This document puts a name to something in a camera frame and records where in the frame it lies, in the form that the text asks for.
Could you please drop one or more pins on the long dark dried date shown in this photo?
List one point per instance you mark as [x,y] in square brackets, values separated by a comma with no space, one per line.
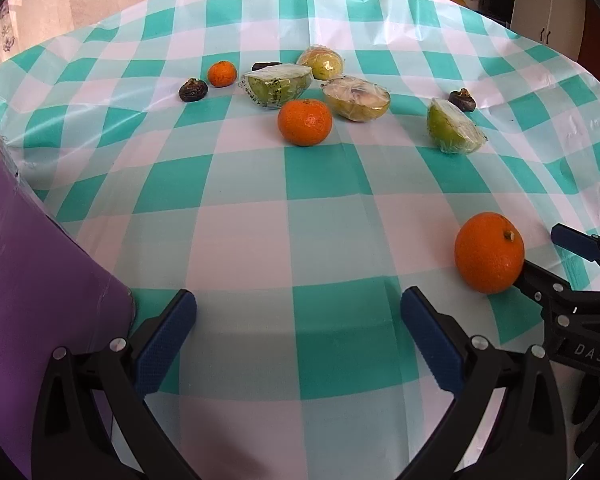
[262,66]

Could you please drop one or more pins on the round dark dried date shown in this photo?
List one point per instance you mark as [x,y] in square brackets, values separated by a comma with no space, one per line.
[193,91]

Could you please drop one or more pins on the wrapped yellow apple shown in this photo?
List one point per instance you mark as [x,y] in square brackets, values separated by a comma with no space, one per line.
[321,62]

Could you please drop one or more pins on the dark dried date with stem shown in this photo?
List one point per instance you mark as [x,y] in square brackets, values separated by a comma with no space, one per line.
[463,101]

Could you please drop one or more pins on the medium tangerine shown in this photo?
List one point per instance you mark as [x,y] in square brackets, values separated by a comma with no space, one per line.
[305,122]

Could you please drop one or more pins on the large orange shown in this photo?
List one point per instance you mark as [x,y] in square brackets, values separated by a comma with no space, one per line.
[487,252]

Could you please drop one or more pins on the wrapped green apple half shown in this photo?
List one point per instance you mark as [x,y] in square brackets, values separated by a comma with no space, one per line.
[452,127]

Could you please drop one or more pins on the wrapped pale apple half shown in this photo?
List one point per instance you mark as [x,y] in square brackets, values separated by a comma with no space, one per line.
[356,98]

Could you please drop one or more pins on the dark screen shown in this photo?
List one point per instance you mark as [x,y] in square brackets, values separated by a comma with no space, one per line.
[497,0]

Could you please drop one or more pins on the small tangerine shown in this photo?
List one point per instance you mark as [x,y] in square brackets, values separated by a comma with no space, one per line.
[222,74]

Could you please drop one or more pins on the wrapped green kiwi half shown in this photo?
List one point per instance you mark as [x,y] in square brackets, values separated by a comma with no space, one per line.
[277,85]

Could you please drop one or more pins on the teal checkered tablecloth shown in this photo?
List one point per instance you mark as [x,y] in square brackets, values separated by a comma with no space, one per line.
[300,220]

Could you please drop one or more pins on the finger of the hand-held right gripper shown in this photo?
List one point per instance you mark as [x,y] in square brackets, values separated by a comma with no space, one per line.
[575,242]
[542,285]

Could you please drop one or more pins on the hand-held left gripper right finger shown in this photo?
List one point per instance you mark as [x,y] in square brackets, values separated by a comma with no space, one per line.
[432,345]

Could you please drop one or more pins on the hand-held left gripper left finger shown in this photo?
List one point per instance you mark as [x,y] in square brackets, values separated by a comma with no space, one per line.
[165,345]

